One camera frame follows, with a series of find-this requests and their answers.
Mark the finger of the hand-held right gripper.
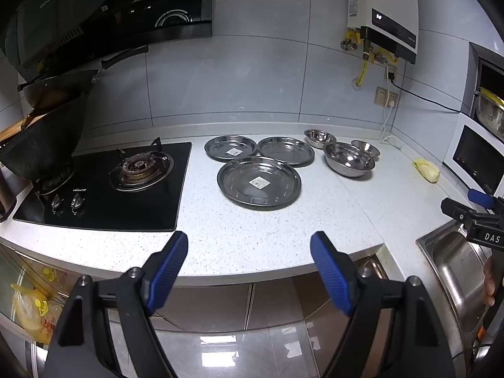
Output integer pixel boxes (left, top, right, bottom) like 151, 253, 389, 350
467, 188, 496, 210
440, 198, 475, 226

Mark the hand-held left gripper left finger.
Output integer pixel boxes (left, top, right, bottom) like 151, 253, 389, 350
41, 231, 189, 378

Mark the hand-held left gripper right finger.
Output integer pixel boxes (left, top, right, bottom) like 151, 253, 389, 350
309, 231, 464, 378

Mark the large steel plate with sticker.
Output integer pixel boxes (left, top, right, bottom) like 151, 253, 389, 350
217, 156, 302, 209

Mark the small steel bowl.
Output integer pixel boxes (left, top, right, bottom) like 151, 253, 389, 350
303, 129, 337, 149
350, 139, 381, 158

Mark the large steel bowl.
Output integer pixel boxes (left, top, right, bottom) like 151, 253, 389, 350
323, 141, 376, 180

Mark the plain steel plate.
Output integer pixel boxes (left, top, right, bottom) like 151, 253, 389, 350
257, 136, 315, 166

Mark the small steel plate with sticker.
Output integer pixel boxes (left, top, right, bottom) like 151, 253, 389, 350
204, 135, 257, 162

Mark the person's right hand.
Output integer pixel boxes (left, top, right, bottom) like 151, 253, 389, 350
484, 258, 497, 308

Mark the white microwave oven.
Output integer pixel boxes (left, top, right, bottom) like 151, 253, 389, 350
443, 123, 504, 198

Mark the stainless steel sink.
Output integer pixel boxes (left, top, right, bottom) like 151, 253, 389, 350
416, 220, 498, 360

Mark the napa cabbage piece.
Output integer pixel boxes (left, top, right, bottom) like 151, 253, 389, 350
412, 158, 440, 184

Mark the brown base cabinet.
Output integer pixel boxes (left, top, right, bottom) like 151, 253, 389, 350
106, 254, 399, 335

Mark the black glass gas cooktop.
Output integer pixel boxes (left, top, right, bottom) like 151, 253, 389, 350
12, 141, 193, 232

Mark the metal basin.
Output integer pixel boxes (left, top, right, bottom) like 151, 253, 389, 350
473, 90, 504, 141

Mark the yellow lid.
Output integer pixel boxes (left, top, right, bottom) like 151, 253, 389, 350
478, 88, 504, 108

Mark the gas burner with grate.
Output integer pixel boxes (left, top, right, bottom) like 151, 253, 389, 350
109, 137, 174, 193

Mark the yellow plastic bag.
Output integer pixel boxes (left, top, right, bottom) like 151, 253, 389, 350
9, 266, 66, 344

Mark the black cooking pot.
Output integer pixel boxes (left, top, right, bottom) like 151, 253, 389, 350
0, 94, 91, 180

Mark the wooden board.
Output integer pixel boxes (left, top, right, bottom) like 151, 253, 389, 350
0, 111, 45, 145

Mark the white water heater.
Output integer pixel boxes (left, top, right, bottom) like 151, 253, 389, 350
346, 0, 419, 65

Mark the black range hood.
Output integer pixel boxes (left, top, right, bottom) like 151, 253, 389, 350
0, 0, 214, 72

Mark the white power cable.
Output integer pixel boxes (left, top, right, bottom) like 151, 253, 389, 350
380, 100, 403, 149

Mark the black power cable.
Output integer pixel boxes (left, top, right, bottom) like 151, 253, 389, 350
389, 72, 473, 116

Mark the yellow gas hose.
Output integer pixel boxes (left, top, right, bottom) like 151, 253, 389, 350
355, 31, 375, 88

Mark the black wok with handle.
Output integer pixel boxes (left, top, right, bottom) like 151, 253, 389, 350
17, 45, 150, 113

